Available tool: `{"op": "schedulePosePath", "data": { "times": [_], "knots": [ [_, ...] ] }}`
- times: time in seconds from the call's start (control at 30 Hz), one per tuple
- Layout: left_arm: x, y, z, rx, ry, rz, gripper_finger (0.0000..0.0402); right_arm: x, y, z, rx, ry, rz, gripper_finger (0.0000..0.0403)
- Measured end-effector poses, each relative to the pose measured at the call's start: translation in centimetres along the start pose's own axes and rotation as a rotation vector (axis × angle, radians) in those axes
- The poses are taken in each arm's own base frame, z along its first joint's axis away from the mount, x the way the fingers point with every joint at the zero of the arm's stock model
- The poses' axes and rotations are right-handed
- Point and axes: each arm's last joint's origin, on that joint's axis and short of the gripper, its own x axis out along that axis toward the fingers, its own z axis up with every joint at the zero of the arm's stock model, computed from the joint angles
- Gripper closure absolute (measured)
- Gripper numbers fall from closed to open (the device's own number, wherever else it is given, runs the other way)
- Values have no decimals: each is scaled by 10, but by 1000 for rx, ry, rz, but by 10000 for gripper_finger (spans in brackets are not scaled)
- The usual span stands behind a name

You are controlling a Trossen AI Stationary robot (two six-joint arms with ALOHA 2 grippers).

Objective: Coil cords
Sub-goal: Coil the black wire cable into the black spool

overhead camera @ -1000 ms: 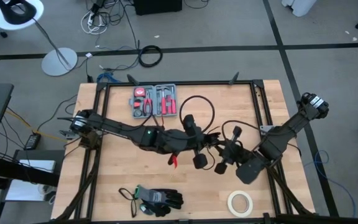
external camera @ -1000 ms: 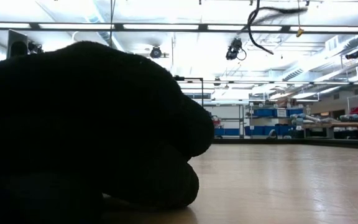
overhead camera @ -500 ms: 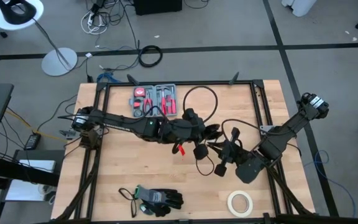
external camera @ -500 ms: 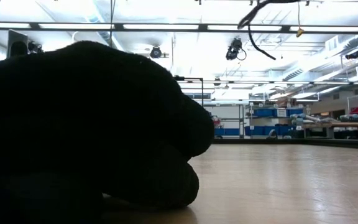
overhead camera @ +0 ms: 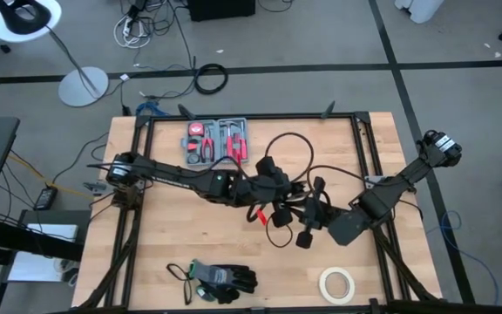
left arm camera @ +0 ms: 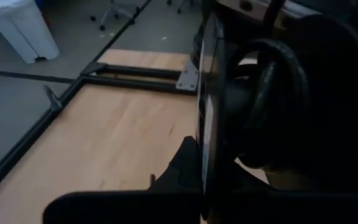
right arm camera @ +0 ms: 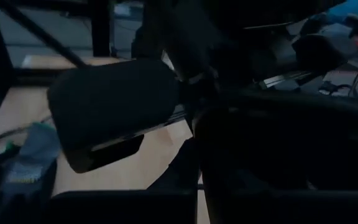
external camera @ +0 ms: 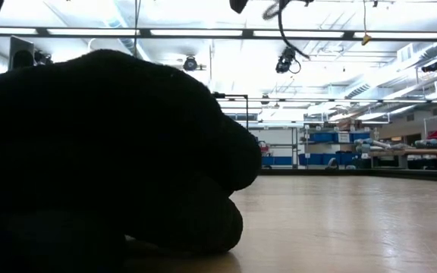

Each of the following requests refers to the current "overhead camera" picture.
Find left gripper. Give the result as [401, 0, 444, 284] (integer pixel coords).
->
[250, 156, 307, 228]

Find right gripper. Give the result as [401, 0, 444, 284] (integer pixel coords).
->
[296, 177, 335, 249]

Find dark cord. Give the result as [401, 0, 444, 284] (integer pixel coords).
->
[245, 132, 317, 249]

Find white masking tape roll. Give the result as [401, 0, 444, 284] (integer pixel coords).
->
[318, 266, 356, 305]

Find small hammer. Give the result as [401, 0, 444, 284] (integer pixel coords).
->
[219, 120, 236, 161]

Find grey tool kit case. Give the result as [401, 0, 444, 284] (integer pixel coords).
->
[180, 116, 251, 167]

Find black fabric bundle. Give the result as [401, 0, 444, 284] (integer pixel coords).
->
[189, 259, 259, 294]

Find black glove with green cuff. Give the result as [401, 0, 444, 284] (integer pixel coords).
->
[195, 283, 241, 305]

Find black box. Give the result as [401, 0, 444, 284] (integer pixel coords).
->
[187, 0, 257, 23]

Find white plastic object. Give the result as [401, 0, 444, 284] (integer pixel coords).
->
[394, 0, 446, 24]

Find white power strip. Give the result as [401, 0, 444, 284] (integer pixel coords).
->
[113, 12, 153, 50]

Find floor lamp with round base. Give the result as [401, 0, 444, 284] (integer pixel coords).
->
[0, 0, 110, 108]

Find white flat device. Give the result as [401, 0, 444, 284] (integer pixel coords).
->
[26, 223, 79, 243]

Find black power adapter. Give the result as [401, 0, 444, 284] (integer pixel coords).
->
[32, 186, 59, 212]

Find black aluminium table frame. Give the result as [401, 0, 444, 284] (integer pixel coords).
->
[74, 111, 444, 314]

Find black angled frame brace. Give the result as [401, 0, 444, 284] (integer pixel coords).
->
[176, 103, 198, 121]
[320, 99, 337, 120]

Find red-handled pliers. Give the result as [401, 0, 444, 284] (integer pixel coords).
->
[200, 125, 216, 163]

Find blue floor cable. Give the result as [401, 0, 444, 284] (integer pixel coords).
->
[424, 210, 501, 306]
[135, 100, 161, 117]

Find thin black cable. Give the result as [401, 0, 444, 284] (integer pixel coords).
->
[166, 263, 193, 306]

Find coiled black floor cable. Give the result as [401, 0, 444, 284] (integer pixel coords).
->
[193, 63, 229, 96]

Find yellow cable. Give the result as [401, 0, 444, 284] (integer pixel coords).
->
[6, 153, 95, 201]

